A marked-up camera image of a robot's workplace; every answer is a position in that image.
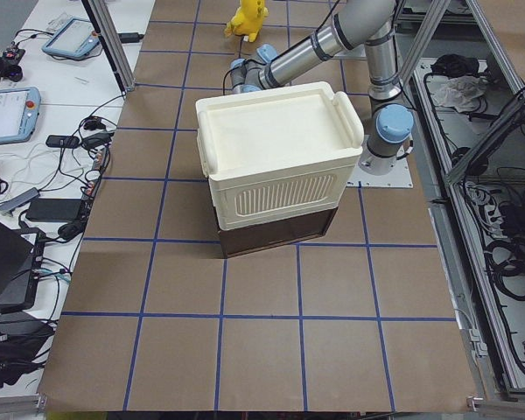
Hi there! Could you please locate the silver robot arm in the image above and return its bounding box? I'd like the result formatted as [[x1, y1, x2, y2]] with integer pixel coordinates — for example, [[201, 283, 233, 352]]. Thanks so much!
[[229, 1, 414, 176]]

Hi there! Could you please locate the cream plastic storage box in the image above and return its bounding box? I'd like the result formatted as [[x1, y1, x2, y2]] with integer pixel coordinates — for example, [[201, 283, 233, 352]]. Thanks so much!
[[196, 82, 364, 230]]

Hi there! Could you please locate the yellow plush toy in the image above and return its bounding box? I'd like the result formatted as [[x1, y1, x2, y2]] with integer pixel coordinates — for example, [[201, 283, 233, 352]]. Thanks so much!
[[224, 0, 269, 43]]

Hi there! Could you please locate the black power brick far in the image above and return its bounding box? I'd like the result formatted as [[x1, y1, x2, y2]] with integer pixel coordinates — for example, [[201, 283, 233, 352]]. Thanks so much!
[[118, 32, 144, 44]]

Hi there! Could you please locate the black power adapter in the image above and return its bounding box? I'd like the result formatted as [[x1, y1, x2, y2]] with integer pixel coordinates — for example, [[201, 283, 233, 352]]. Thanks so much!
[[26, 198, 81, 222]]

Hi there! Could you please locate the grey usb hub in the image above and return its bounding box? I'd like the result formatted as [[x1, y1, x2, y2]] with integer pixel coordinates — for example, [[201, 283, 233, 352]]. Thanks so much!
[[0, 187, 40, 214]]

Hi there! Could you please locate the white crumpled cloth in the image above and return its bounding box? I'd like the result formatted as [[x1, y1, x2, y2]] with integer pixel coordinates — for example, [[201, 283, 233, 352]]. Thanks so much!
[[432, 76, 487, 113]]

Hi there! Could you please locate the blue teach pendant far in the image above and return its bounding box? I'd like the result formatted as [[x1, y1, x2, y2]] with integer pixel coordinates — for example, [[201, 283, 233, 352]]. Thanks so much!
[[41, 17, 100, 61]]

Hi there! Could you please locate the blue teach pendant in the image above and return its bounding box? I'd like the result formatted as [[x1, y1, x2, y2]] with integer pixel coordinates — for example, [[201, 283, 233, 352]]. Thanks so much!
[[0, 87, 41, 145], [41, 17, 100, 61]]

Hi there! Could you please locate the black laptop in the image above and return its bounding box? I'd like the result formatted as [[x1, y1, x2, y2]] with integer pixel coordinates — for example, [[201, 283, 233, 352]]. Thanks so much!
[[0, 222, 45, 313]]

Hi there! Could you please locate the blue teach pendant near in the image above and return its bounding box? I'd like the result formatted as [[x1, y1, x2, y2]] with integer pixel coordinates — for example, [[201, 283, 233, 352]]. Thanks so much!
[[0, 87, 41, 145]]

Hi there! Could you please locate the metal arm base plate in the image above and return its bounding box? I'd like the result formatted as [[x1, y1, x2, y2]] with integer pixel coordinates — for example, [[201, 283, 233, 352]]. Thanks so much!
[[346, 156, 414, 188]]

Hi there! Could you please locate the aluminium frame post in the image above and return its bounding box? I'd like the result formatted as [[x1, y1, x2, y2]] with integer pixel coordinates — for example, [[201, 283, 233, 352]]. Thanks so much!
[[81, 0, 135, 94]]

